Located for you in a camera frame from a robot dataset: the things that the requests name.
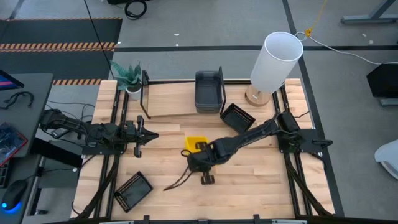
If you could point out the black keyboard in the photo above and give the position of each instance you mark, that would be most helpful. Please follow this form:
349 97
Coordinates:
3 174

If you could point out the black computer mouse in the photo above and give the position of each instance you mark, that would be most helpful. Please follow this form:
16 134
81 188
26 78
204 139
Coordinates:
14 193

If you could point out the black perforated plastic basket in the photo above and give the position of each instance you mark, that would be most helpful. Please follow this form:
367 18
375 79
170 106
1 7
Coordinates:
237 119
133 193

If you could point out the red edged tablet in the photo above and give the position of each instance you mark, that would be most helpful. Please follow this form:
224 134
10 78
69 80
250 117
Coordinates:
11 140

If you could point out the black aluminium rig frame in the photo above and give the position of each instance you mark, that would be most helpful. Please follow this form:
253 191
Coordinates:
108 186

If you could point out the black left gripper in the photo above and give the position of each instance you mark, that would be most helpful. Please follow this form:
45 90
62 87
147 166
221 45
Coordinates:
132 133

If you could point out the wooden shelf black metal frame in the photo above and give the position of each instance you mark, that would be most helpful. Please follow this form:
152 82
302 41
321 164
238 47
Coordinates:
174 99

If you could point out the grey desk foot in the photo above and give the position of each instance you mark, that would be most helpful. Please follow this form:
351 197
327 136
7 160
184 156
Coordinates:
390 102

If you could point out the white shade wooden base lamp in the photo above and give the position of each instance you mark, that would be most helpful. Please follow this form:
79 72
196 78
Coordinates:
273 62

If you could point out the black box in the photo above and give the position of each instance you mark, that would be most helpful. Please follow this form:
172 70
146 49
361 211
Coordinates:
384 81

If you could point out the computer monitor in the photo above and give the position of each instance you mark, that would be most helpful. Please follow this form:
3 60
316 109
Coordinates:
7 81

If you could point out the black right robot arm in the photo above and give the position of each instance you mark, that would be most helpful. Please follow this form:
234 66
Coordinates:
248 135

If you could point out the dark grey desk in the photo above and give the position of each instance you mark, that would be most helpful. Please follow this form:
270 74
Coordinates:
18 115

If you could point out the green plant white pot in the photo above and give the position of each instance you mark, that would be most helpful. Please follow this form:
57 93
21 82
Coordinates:
129 77

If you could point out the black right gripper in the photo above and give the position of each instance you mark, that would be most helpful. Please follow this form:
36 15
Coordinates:
202 161

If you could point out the black hazard striped floor mat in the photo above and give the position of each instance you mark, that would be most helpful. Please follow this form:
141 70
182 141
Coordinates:
62 31

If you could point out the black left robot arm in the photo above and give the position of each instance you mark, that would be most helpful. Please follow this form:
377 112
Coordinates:
68 124

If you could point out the grey desk leg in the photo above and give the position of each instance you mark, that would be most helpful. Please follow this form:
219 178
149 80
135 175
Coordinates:
367 20

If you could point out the yellow perforated plastic basket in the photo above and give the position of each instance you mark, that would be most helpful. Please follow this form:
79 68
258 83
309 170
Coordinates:
191 143

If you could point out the smoke grey translucent bin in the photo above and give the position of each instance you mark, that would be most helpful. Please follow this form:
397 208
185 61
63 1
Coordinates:
208 112
207 93
208 109

